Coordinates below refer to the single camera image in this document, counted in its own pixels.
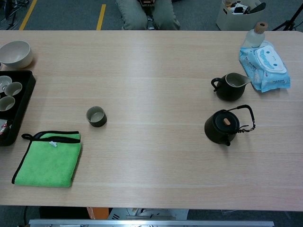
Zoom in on dark teacup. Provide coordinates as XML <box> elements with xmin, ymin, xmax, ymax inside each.
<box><xmin>86</xmin><ymin>106</ymin><xmax>107</xmax><ymax>128</ymax></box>

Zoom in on black teapot with handle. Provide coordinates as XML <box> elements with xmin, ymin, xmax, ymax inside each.
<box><xmin>204</xmin><ymin>105</ymin><xmax>257</xmax><ymax>147</ymax></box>

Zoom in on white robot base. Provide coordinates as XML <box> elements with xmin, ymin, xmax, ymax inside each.
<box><xmin>107</xmin><ymin>208</ymin><xmax>189</xmax><ymax>220</ymax></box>

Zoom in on small beige teacup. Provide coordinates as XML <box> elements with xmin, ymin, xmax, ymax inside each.
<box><xmin>0</xmin><ymin>96</ymin><xmax>16</xmax><ymax>112</ymax></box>
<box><xmin>4</xmin><ymin>81</ymin><xmax>23</xmax><ymax>96</ymax></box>

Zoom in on dark pitcher with beige inside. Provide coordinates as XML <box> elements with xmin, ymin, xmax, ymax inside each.
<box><xmin>211</xmin><ymin>72</ymin><xmax>252</xmax><ymax>102</ymax></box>

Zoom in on seated person in grey trousers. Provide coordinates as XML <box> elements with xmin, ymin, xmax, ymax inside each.
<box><xmin>115</xmin><ymin>0</ymin><xmax>181</xmax><ymax>31</ymax></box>

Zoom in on green cloth with black edge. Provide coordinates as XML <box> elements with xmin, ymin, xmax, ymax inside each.
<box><xmin>11</xmin><ymin>131</ymin><xmax>82</xmax><ymax>188</ymax></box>

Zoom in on white storage box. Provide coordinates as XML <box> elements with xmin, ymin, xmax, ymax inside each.
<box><xmin>215</xmin><ymin>0</ymin><xmax>267</xmax><ymax>31</ymax></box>

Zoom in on glass bottle with wooden cap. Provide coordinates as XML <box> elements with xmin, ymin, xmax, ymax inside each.
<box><xmin>241</xmin><ymin>21</ymin><xmax>269</xmax><ymax>49</ymax></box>

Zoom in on blue wet wipes pack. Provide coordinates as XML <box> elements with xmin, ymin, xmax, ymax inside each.
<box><xmin>238</xmin><ymin>40</ymin><xmax>291</xmax><ymax>93</ymax></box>

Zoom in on black tray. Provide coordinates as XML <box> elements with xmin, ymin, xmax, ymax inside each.
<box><xmin>0</xmin><ymin>70</ymin><xmax>36</xmax><ymax>147</ymax></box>

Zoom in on red and white snack packet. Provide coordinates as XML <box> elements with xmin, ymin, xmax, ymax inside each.
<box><xmin>0</xmin><ymin>119</ymin><xmax>12</xmax><ymax>140</ymax></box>

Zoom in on beige bowl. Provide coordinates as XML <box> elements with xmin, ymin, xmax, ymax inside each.
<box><xmin>0</xmin><ymin>40</ymin><xmax>33</xmax><ymax>70</ymax></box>

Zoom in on black paddle tool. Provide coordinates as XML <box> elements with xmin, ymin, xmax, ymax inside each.
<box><xmin>245</xmin><ymin>2</ymin><xmax>267</xmax><ymax>14</ymax></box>

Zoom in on black tripod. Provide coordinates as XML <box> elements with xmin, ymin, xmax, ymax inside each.
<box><xmin>272</xmin><ymin>0</ymin><xmax>303</xmax><ymax>31</ymax></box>

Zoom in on aluminium rail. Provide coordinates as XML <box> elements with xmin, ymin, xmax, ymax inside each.
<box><xmin>28</xmin><ymin>218</ymin><xmax>275</xmax><ymax>227</ymax></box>

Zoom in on black stand with cables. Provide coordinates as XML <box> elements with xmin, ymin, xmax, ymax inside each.
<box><xmin>0</xmin><ymin>0</ymin><xmax>30</xmax><ymax>30</ymax></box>

